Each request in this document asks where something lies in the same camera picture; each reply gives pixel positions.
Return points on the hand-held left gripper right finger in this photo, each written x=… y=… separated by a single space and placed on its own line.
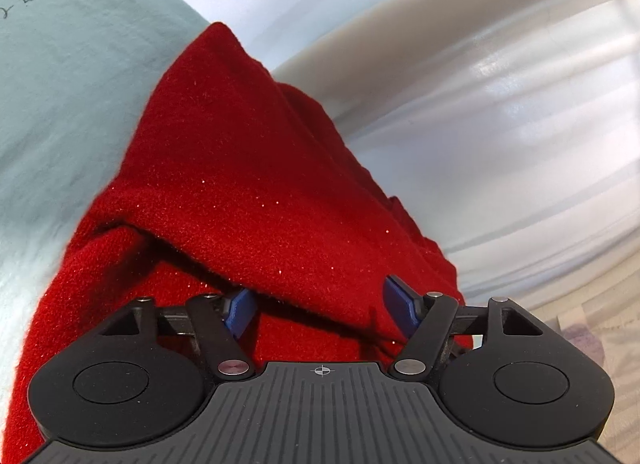
x=400 y=300

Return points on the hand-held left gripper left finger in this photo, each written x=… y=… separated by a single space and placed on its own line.
x=239 y=313

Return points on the red knit sweater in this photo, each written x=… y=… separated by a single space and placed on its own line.
x=240 y=169

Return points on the teal mushroom print bed sheet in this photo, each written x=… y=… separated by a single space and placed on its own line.
x=65 y=94

